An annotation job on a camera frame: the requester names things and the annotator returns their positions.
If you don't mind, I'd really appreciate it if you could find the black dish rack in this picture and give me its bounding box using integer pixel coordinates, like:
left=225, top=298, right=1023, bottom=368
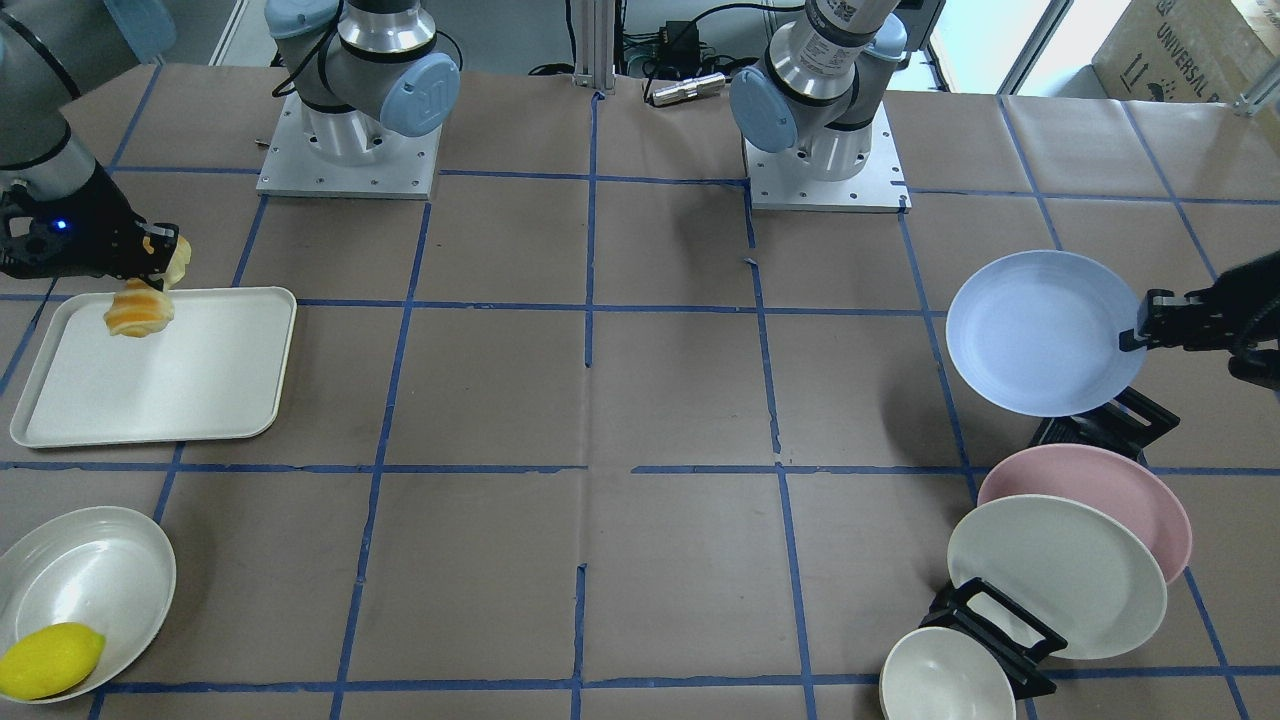
left=923, top=388, right=1180, bottom=700

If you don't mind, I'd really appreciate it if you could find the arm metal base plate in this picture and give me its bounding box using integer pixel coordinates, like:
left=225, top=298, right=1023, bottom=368
left=256, top=95, right=442, bottom=201
left=742, top=105, right=913, bottom=213

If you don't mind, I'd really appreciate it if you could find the blue plate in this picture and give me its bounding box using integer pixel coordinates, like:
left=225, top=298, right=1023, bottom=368
left=945, top=250, right=1147, bottom=418

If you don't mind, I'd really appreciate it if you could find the aluminium frame post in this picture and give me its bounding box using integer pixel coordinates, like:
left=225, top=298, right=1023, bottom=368
left=570, top=1, right=620, bottom=96

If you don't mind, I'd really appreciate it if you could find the yellow lemon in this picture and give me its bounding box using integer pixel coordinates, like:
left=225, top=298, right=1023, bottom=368
left=1, top=623, right=106, bottom=701

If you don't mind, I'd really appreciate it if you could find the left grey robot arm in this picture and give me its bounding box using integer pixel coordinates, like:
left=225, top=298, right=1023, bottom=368
left=730, top=1, right=1277, bottom=416

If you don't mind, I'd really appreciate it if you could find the silver metal cylinder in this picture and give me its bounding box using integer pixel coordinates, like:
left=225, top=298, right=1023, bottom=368
left=648, top=72, right=728, bottom=108

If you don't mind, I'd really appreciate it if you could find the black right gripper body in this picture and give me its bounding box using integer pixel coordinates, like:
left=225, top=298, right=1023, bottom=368
left=1, top=163, right=180, bottom=291

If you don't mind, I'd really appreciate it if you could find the white shallow bowl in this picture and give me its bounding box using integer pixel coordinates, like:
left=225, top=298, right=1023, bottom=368
left=1, top=506, right=177, bottom=705

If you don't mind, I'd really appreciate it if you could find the white rectangular tray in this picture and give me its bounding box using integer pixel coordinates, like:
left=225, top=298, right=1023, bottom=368
left=10, top=287, right=297, bottom=448

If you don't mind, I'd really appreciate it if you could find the black power adapter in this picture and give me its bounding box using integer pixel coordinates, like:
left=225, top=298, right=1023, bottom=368
left=657, top=20, right=701, bottom=64

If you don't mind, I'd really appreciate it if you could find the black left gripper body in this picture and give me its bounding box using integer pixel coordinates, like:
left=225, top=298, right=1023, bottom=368
left=1140, top=251, right=1279, bottom=391

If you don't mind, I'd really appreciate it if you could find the pink plate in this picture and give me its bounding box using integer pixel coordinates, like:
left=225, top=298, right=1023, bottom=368
left=977, top=443, right=1193, bottom=584

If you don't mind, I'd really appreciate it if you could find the white plate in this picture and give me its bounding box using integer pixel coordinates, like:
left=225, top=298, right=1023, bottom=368
left=947, top=495, right=1169, bottom=660

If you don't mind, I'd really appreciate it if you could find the cardboard box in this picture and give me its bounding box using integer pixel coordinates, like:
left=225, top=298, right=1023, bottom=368
left=1092, top=1, right=1279, bottom=102

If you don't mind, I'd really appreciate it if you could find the small cream bowl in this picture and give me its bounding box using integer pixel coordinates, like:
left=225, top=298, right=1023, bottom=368
left=879, top=626, right=1018, bottom=719

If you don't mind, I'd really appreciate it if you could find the orange striped bread roll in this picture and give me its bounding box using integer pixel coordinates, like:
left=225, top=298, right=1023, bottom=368
left=102, top=234, right=192, bottom=338

